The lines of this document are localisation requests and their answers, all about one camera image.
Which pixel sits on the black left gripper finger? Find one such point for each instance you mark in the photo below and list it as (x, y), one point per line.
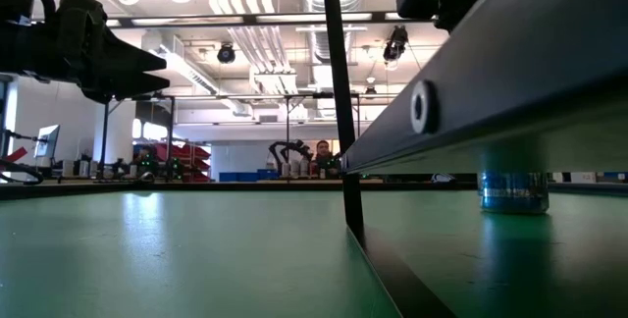
(135, 58)
(142, 83)

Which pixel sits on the blue silver Red Bull can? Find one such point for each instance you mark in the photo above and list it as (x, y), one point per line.
(514, 195)

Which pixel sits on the black background robot arm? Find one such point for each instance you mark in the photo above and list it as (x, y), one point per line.
(284, 148)

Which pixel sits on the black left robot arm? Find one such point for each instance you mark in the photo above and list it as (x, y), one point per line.
(19, 48)

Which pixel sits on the grey computer monitor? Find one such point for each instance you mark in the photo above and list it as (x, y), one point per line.
(47, 141)

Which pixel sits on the red bin rack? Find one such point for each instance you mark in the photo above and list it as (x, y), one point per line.
(195, 156)

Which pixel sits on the red tag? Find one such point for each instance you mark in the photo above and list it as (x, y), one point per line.
(16, 154)

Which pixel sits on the blue storage bin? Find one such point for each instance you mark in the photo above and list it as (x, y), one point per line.
(245, 176)

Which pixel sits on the person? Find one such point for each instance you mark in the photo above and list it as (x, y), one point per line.
(324, 153)

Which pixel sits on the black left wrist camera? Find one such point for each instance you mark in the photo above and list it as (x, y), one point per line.
(81, 18)

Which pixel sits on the black table frame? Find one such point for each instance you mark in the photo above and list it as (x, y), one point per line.
(73, 189)

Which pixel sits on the black overhead frame beam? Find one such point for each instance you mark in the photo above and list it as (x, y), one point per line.
(250, 18)

